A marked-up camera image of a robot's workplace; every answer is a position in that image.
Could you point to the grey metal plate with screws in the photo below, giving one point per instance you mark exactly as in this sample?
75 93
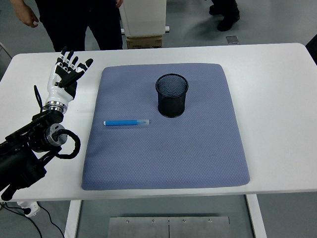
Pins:
138 229

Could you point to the blue-grey textured mat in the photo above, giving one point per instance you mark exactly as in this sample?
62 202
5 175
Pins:
161 153

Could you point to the metal floor socket plate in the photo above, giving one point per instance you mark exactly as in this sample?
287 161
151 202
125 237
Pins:
232 40

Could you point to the blue marker with clear cap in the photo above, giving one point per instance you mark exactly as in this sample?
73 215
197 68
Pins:
121 123

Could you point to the brown cardboard box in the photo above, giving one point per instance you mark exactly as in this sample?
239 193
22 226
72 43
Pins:
143 42

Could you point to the white power strip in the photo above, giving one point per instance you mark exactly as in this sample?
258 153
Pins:
29 207

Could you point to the white pedestal cabinet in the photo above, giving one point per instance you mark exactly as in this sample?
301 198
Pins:
143 17

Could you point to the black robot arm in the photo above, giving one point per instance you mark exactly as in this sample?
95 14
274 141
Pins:
15 161

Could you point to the black mesh pen holder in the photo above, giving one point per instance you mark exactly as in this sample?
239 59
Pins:
172 106

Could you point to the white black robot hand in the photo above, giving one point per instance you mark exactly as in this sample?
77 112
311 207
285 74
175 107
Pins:
55 93

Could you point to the person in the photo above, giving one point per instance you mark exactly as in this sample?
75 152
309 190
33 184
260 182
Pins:
226 23
67 24

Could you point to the white table leg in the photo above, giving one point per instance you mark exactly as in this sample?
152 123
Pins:
71 220
256 218

